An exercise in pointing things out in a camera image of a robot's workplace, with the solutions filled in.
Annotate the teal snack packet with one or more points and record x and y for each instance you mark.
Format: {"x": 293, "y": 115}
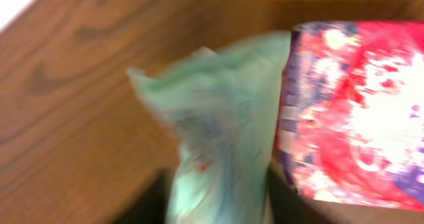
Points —
{"x": 223, "y": 107}

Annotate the purple red snack packet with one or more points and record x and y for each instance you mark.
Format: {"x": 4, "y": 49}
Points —
{"x": 351, "y": 113}

